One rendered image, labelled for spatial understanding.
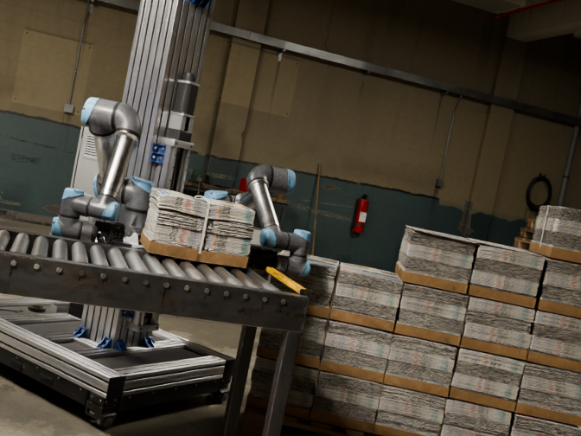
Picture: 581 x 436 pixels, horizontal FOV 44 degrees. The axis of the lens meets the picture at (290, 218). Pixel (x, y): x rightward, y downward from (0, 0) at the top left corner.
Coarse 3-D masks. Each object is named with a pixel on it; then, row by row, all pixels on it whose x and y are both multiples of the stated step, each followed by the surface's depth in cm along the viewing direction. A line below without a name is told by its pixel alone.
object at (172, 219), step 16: (160, 192) 269; (176, 192) 290; (160, 208) 266; (176, 208) 267; (192, 208) 269; (160, 224) 267; (176, 224) 268; (192, 224) 270; (160, 240) 267; (176, 240) 269; (192, 240) 271
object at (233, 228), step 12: (228, 204) 284; (240, 204) 296; (216, 216) 272; (228, 216) 273; (240, 216) 275; (252, 216) 276; (216, 228) 273; (228, 228) 274; (240, 228) 275; (252, 228) 277; (216, 240) 274; (228, 240) 275; (240, 240) 277; (216, 252) 274; (228, 252) 275; (240, 252) 277; (216, 264) 276
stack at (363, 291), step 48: (288, 288) 322; (336, 288) 321; (384, 288) 319; (432, 288) 319; (336, 336) 321; (384, 336) 319; (480, 336) 316; (528, 336) 314; (336, 384) 322; (384, 384) 322; (480, 384) 316; (240, 432) 326; (288, 432) 338; (336, 432) 323; (432, 432) 319; (480, 432) 317
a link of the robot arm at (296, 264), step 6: (288, 258) 305; (294, 258) 305; (300, 258) 305; (306, 258) 307; (288, 264) 304; (294, 264) 305; (300, 264) 305; (306, 264) 306; (288, 270) 304; (294, 270) 305; (300, 270) 306; (306, 270) 306
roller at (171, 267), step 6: (162, 258) 274; (168, 258) 270; (162, 264) 269; (168, 264) 260; (174, 264) 258; (168, 270) 254; (174, 270) 248; (180, 270) 247; (180, 276) 237; (186, 276) 237
